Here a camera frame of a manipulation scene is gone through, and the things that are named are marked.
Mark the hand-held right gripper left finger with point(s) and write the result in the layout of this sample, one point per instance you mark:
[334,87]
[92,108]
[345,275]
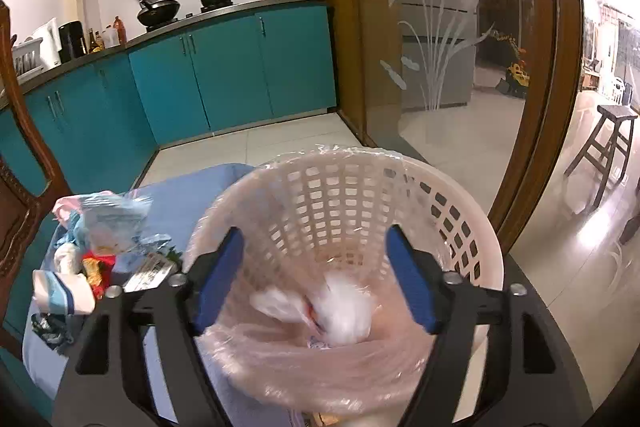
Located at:
[220,279]

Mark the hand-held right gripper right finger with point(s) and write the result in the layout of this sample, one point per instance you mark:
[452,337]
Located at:
[410,282]

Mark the white tissue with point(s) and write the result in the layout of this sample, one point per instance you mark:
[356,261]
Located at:
[345,307]

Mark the white plastic lattice waste basket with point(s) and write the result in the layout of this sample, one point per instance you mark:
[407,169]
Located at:
[300,372]

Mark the white plastic wrapper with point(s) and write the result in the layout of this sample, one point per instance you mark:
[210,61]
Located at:
[275,302]

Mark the silver printed wrapper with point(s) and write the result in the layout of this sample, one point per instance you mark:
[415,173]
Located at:
[150,272]

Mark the blue striped tablecloth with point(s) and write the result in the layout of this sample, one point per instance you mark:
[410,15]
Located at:
[185,202]

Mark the red snack wrapper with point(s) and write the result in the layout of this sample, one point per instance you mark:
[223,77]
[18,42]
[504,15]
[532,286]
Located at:
[97,269]

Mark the clear plastic bag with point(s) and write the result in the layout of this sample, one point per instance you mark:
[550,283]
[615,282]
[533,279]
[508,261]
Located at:
[110,217]

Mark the white blue-striped packet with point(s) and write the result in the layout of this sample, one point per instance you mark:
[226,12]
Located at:
[55,292]

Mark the etched glass sliding door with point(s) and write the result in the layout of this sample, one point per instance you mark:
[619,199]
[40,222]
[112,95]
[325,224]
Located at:
[450,107]

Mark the dark patterned wrapper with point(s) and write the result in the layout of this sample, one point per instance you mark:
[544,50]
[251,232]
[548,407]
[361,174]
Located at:
[47,329]

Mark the carved wooden chair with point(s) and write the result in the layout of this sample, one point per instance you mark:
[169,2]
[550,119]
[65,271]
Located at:
[20,227]

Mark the teal kitchen cabinets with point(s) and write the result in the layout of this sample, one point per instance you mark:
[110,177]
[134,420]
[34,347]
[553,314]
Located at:
[225,67]

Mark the silver refrigerator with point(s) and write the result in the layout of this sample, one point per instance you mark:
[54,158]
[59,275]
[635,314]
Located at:
[440,57]

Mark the yellow toy vehicle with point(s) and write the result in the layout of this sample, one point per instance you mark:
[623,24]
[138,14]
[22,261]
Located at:
[515,79]

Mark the brown sauce bottle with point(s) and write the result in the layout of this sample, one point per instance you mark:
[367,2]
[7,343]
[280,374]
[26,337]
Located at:
[120,32]

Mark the dark wooden stool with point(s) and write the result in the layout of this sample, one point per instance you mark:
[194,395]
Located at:
[617,113]

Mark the dark glass bottle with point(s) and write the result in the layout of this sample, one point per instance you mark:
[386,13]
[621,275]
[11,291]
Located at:
[93,42]

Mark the black wok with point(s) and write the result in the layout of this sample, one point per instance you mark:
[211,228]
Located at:
[157,12]

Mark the black kitchen appliance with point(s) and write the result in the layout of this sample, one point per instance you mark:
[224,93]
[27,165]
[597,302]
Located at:
[72,42]

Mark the white plastic chair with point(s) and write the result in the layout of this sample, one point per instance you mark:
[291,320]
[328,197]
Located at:
[617,89]

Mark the white hanging cloth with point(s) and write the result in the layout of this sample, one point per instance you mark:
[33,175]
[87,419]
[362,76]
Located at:
[50,42]

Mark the white dish rack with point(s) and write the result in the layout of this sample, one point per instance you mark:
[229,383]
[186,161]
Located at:
[27,57]

